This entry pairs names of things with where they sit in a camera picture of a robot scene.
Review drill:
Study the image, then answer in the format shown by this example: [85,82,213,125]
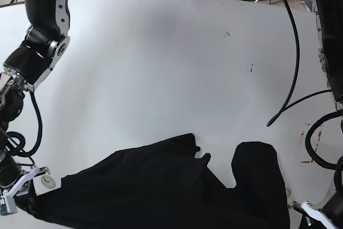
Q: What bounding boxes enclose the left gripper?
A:
[290,189,342,228]

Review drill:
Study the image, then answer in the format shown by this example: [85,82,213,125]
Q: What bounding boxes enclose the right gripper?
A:
[1,156,50,215]

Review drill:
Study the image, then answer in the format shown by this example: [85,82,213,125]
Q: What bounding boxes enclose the black printed t-shirt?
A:
[32,134,290,228]

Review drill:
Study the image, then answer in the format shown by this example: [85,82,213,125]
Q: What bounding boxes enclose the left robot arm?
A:
[300,0,342,228]

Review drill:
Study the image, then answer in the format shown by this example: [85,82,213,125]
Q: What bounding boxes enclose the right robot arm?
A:
[1,0,70,216]

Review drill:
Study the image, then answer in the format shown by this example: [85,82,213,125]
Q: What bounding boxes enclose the red tape rectangle marking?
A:
[299,123,322,164]

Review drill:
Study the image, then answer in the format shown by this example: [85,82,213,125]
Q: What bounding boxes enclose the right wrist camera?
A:
[1,195,17,216]

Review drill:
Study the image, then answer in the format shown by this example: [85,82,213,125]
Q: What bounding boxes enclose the left table cable grommet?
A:
[41,175,56,189]

